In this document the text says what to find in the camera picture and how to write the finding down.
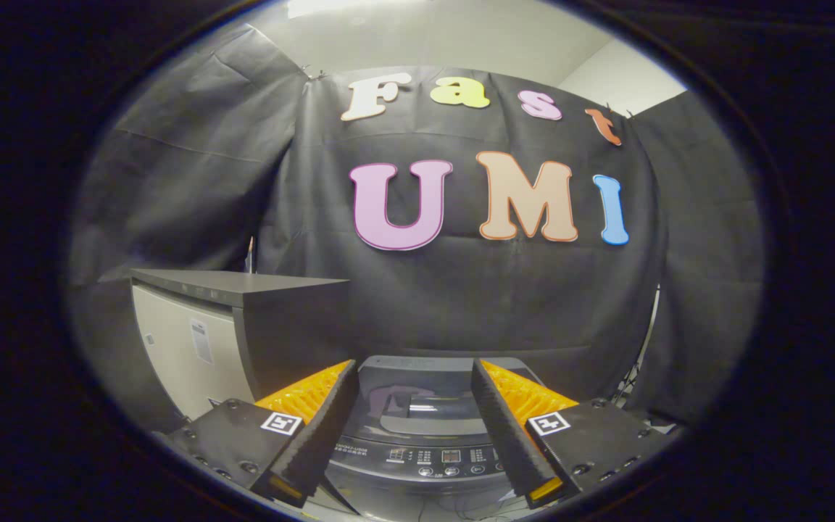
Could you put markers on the grey and beige cabinet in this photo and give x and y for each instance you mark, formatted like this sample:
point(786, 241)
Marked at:
point(185, 348)

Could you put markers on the dark grey washing machine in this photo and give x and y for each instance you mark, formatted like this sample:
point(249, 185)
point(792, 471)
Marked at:
point(388, 482)

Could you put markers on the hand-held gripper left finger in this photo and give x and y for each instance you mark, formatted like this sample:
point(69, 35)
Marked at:
point(316, 442)

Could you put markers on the black backdrop cloth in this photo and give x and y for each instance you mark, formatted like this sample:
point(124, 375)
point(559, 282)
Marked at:
point(461, 304)

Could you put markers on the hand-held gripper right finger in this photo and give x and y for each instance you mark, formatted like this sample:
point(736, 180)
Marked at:
point(508, 442)

